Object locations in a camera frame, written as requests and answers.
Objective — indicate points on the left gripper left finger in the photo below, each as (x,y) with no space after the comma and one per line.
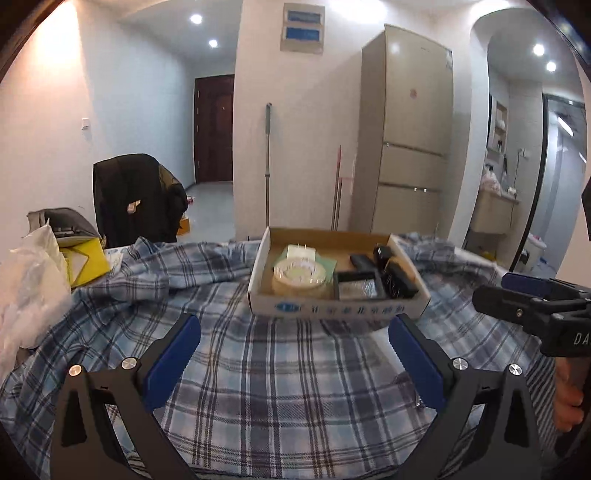
(84,444)

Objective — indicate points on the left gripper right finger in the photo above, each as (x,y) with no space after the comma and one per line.
(505,444)

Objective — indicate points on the black remote control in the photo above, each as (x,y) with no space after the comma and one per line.
(398,284)

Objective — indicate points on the small black rectangular box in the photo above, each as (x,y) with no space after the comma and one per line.
(362,262)

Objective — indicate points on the green paper disc sleeve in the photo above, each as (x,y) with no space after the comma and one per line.
(304,272)

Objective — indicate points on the round bunny lid jar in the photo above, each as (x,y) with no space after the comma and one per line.
(289,289)

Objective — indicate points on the white grey box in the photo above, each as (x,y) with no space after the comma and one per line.
(295,251)

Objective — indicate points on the right hand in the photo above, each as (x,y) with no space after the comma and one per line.
(568,398)

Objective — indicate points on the beige bathroom sink cabinet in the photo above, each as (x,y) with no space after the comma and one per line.
(493,213)

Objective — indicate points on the white plastic bag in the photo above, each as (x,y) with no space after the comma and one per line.
(35,294)

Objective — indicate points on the white cardboard tray box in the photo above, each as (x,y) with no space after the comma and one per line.
(321,304)

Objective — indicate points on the blue plaid shirt cloth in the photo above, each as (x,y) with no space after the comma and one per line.
(260,397)

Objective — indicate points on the yellow cardboard box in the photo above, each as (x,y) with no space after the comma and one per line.
(85,262)

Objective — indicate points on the pink broom with dustpan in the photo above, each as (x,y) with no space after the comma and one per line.
(338,188)

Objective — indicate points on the beige three-door refrigerator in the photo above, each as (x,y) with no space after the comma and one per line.
(406,116)

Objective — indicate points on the orange box on floor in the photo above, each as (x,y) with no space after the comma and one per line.
(184,226)

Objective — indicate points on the black jacket on chair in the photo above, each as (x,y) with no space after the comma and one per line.
(136,196)

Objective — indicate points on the grey green mop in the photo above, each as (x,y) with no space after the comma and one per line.
(267,132)

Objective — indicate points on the dark brown entrance door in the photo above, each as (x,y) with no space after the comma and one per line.
(212,128)

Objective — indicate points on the wall electrical panel box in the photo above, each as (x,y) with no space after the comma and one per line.
(303,28)

